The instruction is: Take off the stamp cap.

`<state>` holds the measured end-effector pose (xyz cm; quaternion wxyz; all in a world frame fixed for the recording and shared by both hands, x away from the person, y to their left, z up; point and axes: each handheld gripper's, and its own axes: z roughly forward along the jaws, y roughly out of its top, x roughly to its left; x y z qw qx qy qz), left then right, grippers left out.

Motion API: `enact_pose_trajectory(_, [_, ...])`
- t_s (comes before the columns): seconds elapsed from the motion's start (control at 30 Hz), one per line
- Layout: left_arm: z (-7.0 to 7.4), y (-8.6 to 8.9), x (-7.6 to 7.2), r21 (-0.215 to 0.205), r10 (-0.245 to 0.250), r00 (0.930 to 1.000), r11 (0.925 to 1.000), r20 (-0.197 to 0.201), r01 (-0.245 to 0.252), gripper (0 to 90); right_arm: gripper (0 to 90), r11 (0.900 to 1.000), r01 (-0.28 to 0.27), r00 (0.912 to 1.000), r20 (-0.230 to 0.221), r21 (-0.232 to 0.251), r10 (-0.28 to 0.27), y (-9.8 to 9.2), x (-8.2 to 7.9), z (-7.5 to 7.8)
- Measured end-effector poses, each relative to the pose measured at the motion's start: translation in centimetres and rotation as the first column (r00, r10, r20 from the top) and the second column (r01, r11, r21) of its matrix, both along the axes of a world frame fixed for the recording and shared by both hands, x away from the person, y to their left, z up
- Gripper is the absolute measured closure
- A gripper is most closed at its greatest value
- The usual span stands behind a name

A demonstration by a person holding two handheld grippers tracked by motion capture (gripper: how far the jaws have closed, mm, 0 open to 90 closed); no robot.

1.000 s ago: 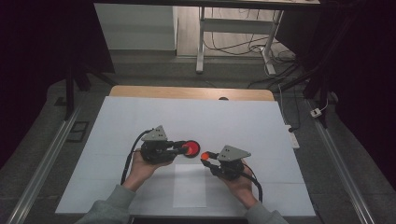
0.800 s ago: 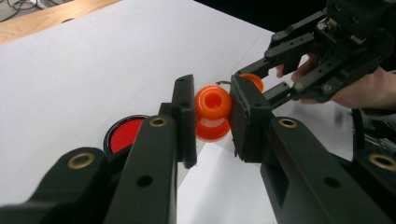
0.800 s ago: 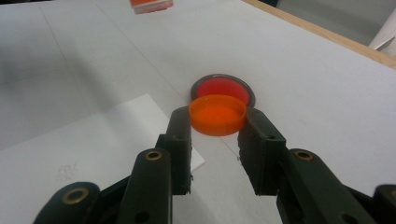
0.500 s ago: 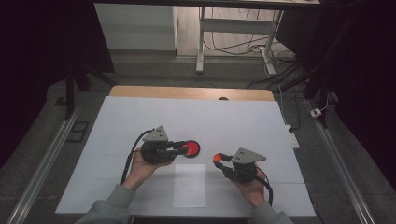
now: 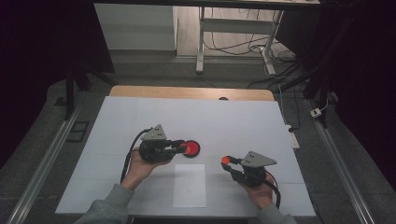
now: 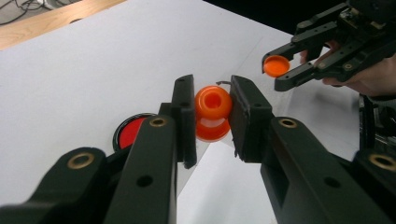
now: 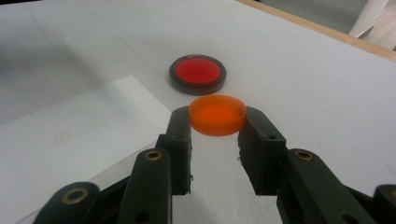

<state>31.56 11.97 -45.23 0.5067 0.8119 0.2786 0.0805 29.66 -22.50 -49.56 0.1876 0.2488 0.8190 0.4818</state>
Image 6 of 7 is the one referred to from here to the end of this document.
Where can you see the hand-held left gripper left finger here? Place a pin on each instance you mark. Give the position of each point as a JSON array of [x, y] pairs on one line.
[[149, 174]]

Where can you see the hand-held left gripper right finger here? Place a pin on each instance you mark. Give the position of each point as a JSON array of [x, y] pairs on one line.
[[299, 174]]

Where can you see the orange bottle cap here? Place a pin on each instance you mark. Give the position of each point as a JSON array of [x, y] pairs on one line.
[[276, 67]]

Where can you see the small orange plastic bottle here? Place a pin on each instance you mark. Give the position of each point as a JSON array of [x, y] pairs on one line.
[[213, 107]]

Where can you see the red round dish black rim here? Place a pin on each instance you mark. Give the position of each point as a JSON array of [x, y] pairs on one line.
[[130, 133]]

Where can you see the dark round table grommet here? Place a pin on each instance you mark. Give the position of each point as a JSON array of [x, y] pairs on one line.
[[76, 20]]

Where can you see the wooden table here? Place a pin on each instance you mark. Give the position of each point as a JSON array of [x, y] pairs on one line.
[[40, 25]]

